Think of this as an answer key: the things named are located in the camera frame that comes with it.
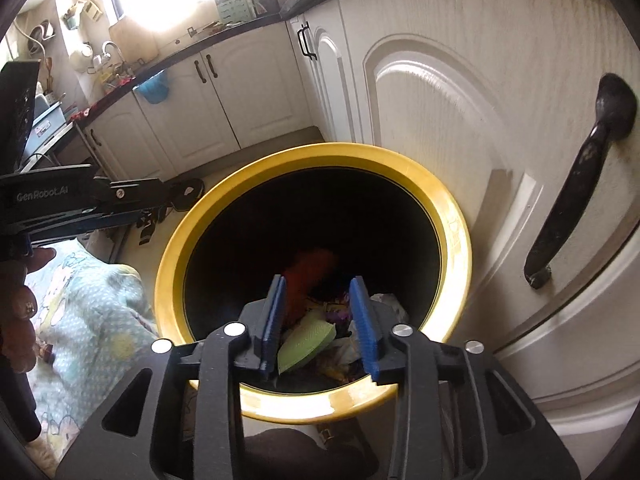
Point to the person's left hand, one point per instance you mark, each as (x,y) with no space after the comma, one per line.
(17,310)

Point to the white cabinet under stove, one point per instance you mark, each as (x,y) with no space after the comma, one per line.
(450,85)

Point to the black spice rack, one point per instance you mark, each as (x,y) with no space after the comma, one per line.
(267,5)

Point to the chrome faucet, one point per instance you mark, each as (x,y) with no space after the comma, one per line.
(112,50)

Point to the red cloth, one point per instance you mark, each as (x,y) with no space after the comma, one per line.
(87,112)

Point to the cartoon cat printed bedsheet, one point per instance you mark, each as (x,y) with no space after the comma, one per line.
(90,320)

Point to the white cabinet under window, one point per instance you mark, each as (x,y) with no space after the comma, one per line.
(250,90)

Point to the beige cutting board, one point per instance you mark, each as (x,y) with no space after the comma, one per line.
(125,35)

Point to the yellow red snack packet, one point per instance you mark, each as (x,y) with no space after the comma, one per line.
(330,367)

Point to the purple candy wrapper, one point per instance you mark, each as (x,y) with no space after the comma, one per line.
(336,316)

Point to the green sponge pad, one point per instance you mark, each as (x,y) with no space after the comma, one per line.
(305,342)

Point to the white plastic bag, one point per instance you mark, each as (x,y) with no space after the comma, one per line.
(385,305)

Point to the green drawer organizer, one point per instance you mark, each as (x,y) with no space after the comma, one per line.
(232,6)

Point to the blue hanging bag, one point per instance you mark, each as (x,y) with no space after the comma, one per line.
(152,89)

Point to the yellow-rimmed brown trash bin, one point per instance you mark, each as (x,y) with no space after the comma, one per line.
(450,240)

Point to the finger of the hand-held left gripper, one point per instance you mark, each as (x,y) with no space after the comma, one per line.
(100,221)
(140,192)

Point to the red snack wrapper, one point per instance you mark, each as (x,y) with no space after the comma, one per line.
(310,275)

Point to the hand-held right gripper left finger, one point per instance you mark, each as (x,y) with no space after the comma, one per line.
(272,330)

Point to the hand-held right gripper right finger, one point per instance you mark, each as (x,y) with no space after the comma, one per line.
(365,340)

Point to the black slipper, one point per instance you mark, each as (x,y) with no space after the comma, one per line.
(192,197)
(149,232)

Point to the white hanging colander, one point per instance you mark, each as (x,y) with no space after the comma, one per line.
(80,57)

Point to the green wall caddy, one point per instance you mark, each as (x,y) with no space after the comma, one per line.
(82,12)

